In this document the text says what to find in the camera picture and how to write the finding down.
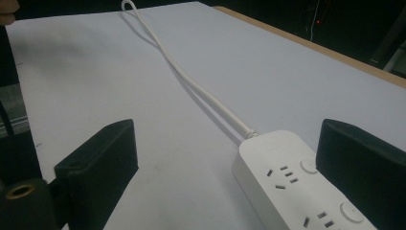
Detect white power strip cable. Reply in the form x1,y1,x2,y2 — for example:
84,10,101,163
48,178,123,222
121,0,259,140

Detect metal stand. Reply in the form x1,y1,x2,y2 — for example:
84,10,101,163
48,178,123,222
370,9,406,78

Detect white power strip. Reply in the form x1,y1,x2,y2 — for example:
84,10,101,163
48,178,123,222
232,129,379,230

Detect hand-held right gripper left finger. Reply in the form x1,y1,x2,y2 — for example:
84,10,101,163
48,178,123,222
53,118,140,230

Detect white table sheet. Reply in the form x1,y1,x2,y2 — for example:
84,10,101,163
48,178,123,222
5,1,406,230

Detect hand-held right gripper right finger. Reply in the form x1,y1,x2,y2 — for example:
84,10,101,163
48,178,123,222
315,118,406,230

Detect thin white hanging cable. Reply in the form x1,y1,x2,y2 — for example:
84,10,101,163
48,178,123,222
309,0,322,43

